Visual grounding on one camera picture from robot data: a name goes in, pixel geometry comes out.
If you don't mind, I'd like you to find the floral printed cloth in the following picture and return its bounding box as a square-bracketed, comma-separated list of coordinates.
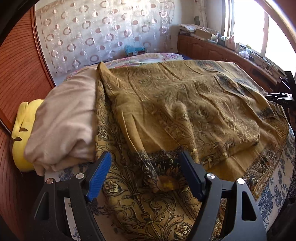
[179, 24, 219, 35]

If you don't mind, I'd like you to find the floral window curtain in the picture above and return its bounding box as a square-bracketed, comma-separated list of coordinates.
[199, 0, 212, 27]

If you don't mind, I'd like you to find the black tripod stand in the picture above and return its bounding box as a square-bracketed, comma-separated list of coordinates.
[266, 71, 296, 130]

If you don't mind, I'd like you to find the folded beige garment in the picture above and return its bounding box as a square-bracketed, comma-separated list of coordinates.
[24, 65, 102, 176]

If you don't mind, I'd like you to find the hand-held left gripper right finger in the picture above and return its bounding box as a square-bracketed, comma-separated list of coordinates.
[178, 151, 267, 241]

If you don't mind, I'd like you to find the long wooden cabinet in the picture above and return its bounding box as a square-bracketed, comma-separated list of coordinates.
[177, 34, 289, 93]

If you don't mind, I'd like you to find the cardboard box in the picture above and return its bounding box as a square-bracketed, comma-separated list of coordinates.
[195, 29, 215, 40]

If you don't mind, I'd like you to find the yellow plush toy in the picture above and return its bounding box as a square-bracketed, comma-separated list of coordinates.
[11, 99, 44, 172]

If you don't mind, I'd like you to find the small blue toy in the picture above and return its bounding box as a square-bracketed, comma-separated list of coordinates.
[124, 45, 147, 56]

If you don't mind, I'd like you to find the wood-framed window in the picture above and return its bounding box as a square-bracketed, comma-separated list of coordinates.
[222, 0, 296, 72]

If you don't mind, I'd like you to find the golden patterned garment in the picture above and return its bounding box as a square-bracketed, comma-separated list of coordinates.
[94, 59, 289, 241]

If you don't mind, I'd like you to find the slatted wooden wardrobe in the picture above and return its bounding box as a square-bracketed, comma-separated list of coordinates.
[0, 5, 56, 241]

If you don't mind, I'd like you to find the sheer circle-pattern curtain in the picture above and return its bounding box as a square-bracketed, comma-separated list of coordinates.
[35, 0, 176, 80]

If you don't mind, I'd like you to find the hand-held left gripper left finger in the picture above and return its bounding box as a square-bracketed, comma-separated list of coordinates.
[31, 151, 112, 241]

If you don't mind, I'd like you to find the floral pink blanket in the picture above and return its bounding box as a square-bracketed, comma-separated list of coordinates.
[63, 53, 185, 79]

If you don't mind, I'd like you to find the blue floral bed sheet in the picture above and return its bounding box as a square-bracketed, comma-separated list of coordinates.
[44, 130, 296, 241]

